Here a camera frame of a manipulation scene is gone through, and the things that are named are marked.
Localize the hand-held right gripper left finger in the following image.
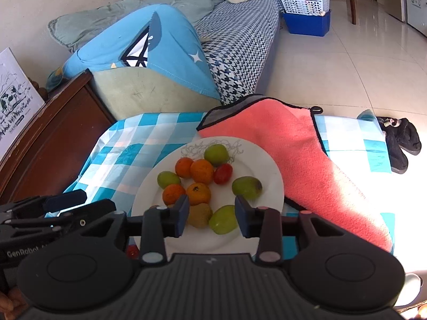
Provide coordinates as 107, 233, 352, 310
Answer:
78, 194, 190, 265

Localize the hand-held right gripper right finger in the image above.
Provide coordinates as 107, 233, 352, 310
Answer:
234, 195, 349, 263

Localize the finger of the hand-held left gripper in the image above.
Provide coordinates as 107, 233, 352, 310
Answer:
43, 199, 118, 237
44, 189, 88, 214

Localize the brown round fruit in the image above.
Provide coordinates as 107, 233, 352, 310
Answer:
187, 203, 213, 229

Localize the orange mandarin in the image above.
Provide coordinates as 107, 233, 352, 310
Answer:
186, 182, 212, 205
175, 157, 195, 178
190, 159, 215, 185
162, 183, 187, 207

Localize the green jujube with dark spot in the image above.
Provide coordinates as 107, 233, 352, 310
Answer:
232, 176, 263, 201

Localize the white plate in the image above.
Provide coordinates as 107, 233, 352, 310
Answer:
131, 136, 285, 254

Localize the person's left hand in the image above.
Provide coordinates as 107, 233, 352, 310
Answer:
0, 288, 28, 320

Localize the dark wooden cabinet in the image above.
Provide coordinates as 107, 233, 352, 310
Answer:
0, 69, 116, 208

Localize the pink towel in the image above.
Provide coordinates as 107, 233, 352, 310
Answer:
196, 95, 393, 253

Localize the blue checked tablecloth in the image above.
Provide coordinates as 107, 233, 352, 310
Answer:
63, 108, 396, 265

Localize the cow print cardboard box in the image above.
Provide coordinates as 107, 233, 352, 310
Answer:
0, 48, 46, 165

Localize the green sofa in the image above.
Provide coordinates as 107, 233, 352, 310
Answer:
89, 0, 285, 121

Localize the blue printed cloth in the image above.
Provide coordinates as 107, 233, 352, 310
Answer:
46, 4, 223, 102

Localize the black slipper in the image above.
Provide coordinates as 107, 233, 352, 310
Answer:
383, 133, 409, 175
376, 117, 423, 156

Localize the houndstooth sofa cover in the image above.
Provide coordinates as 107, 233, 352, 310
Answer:
193, 0, 283, 106

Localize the blue plastic bin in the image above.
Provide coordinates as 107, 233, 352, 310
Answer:
283, 9, 331, 37

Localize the white plastic basket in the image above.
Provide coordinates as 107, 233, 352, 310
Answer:
275, 0, 333, 18

